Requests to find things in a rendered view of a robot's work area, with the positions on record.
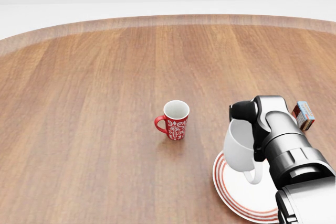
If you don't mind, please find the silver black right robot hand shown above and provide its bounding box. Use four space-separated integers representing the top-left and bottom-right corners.
228 95 306 162

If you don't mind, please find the red mug with white pattern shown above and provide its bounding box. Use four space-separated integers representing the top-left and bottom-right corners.
154 100 191 142

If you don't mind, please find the small printed food box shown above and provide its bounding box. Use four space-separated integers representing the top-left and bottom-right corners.
291 101 316 132

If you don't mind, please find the white plate with red rings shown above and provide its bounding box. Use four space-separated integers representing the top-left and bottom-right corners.
212 150 280 223

